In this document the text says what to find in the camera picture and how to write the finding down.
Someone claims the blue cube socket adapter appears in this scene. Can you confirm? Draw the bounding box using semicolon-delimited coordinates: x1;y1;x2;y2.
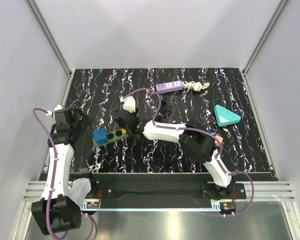
92;127;109;146

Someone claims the green power strip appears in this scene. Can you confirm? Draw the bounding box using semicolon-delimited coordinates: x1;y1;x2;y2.
92;128;129;148

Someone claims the yellow cube socket adapter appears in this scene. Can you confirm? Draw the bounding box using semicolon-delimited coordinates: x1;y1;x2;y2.
121;128;127;134

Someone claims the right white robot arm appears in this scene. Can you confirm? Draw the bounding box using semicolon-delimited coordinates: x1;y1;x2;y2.
114;109;236;199

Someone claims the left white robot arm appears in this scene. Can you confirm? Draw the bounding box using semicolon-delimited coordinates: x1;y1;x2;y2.
31;104;98;240

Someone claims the pink plug adapter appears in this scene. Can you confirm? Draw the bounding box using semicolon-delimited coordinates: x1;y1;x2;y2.
214;135;224;148

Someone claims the purple power strip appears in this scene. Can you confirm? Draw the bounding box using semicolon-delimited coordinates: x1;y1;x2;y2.
155;80;184;94

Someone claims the teal triangular power strip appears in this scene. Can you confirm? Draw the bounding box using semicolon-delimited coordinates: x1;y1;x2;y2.
213;104;241;127

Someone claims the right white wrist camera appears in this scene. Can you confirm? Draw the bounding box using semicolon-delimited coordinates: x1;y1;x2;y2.
120;96;137;114

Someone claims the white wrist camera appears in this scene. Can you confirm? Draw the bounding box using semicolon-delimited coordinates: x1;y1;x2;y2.
120;96;137;114
45;104;64;118

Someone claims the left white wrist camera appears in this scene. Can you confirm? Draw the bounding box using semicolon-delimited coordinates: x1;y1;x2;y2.
45;104;64;118

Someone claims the black power strip cable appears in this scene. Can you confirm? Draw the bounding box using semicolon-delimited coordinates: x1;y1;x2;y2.
154;96;176;123

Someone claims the white slotted cable duct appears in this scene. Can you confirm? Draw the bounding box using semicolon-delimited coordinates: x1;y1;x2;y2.
80;201;101;211

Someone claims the white coiled cable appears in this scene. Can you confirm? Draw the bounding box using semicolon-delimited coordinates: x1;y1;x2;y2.
182;80;211;93

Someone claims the aluminium frame rail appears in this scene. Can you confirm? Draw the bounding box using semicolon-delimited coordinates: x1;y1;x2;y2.
243;181;296;202

